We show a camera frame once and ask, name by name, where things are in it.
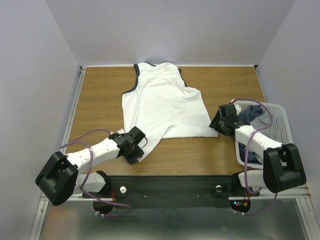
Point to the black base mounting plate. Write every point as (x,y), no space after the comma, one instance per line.
(189,191)

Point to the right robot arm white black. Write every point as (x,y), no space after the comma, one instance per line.
(282,165)

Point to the white plastic laundry basket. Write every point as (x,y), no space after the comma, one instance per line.
(278,120)

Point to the navy blue tank top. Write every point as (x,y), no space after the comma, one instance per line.
(248,115)

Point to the aluminium frame rail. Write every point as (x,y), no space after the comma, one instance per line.
(301,192)
(74,105)

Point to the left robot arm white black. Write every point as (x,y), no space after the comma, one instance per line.
(64,175)

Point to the grey tank top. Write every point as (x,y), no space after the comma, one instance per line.
(261,122)

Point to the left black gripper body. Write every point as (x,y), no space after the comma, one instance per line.
(134,154)

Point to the aluminium frame rail front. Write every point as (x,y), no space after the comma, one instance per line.
(301,192)

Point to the white graphic tank top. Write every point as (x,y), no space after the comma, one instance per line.
(163,106)

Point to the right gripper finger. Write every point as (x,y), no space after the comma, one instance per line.
(221,130)
(215,123)

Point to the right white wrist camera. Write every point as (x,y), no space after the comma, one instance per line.
(238,108)

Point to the aluminium frame rail left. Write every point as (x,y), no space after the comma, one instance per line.
(74,105)

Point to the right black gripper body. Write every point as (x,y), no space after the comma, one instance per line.
(215,121)

